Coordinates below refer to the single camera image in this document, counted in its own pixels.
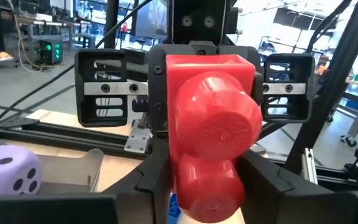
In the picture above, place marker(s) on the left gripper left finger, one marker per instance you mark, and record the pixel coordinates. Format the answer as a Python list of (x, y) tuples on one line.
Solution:
[(73, 208)]

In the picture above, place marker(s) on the silver aluminium post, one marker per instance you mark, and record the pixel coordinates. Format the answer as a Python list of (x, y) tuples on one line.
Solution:
[(309, 166)]

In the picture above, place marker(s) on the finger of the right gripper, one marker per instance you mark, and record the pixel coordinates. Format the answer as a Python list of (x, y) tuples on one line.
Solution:
[(158, 87), (258, 90)]

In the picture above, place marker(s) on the black computer green lights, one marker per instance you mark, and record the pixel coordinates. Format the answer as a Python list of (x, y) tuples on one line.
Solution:
[(51, 51)]

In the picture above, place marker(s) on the blue toy block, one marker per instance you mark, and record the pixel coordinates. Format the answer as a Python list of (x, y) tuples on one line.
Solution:
[(174, 210)]

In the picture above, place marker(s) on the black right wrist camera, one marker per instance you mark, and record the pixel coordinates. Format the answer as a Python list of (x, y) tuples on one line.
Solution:
[(197, 31)]

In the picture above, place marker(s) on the silver metal bracket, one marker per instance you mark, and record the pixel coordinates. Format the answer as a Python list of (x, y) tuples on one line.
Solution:
[(138, 140)]

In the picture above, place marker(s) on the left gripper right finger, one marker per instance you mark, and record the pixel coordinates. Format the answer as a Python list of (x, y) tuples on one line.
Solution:
[(291, 205)]

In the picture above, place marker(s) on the purple foam die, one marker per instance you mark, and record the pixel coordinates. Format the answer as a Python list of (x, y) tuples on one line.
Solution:
[(5, 174)]

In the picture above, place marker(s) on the red two-stud toy block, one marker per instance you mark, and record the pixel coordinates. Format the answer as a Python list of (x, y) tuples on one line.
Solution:
[(216, 124)]

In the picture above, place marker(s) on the brown-grey plastic bin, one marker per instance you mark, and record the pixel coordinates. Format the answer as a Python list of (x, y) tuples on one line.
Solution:
[(70, 169)]

